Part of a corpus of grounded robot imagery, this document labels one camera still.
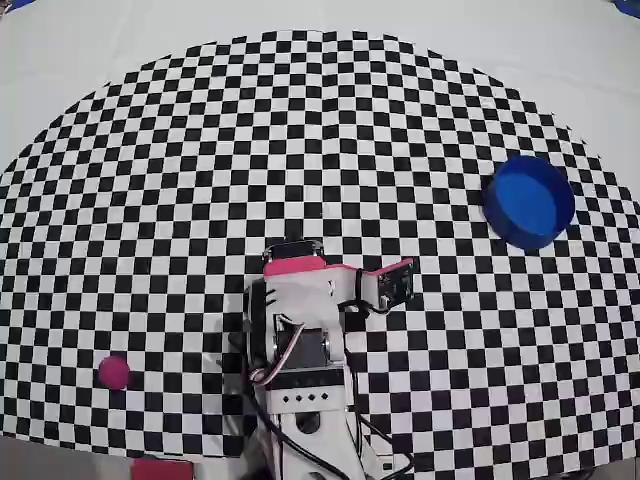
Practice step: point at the white pink gripper body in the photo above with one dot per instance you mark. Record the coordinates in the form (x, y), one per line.
(292, 251)

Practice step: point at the pink faceted ball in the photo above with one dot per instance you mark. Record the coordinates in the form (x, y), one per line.
(114, 372)

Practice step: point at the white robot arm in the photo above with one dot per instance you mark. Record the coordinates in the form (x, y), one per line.
(305, 400)

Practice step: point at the blue round box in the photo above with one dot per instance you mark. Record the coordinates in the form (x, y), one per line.
(529, 202)

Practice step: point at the black white checkerboard mat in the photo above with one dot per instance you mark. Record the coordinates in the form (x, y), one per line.
(200, 175)

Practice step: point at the red flat object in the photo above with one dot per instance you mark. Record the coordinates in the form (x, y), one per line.
(162, 470)

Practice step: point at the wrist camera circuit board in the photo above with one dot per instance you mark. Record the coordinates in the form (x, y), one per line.
(395, 282)

